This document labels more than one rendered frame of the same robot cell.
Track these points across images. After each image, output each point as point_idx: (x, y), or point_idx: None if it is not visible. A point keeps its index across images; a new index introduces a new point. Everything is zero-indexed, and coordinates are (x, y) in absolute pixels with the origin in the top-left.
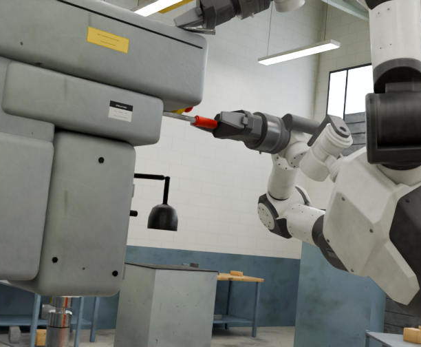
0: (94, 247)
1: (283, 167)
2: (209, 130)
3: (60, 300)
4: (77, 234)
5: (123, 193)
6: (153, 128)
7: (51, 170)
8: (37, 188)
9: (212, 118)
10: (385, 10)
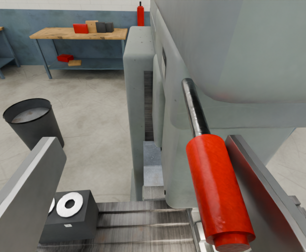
0: (164, 164)
1: None
2: (252, 243)
3: None
4: (163, 147)
5: (170, 151)
6: (169, 103)
7: (160, 97)
8: (155, 103)
9: (297, 239)
10: None
